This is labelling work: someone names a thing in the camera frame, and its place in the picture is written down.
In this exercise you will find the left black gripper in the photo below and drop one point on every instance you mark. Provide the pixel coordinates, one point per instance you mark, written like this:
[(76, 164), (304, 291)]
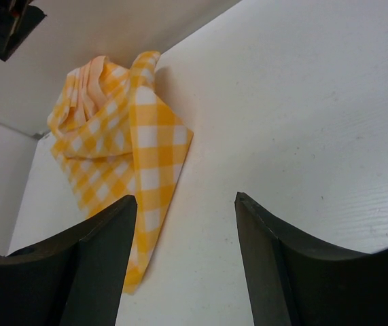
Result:
[(18, 18)]

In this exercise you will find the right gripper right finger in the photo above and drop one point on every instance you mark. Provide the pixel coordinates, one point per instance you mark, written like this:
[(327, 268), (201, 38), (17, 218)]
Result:
[(294, 278)]

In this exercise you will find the yellow white checkered cloth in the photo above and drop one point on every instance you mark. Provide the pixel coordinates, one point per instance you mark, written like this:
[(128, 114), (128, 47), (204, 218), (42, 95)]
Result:
[(114, 136)]

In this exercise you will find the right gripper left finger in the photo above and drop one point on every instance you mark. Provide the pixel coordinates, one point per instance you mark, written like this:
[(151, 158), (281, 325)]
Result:
[(75, 277)]

